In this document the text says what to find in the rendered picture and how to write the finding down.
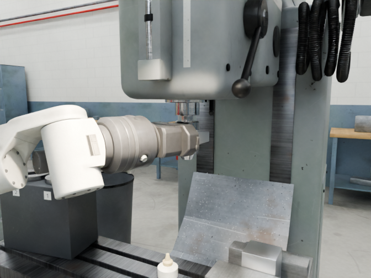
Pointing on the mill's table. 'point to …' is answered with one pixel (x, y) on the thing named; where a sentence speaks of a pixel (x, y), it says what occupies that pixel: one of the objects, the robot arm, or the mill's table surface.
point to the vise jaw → (234, 272)
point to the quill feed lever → (245, 89)
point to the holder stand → (48, 219)
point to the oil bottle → (167, 268)
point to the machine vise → (292, 264)
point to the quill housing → (189, 51)
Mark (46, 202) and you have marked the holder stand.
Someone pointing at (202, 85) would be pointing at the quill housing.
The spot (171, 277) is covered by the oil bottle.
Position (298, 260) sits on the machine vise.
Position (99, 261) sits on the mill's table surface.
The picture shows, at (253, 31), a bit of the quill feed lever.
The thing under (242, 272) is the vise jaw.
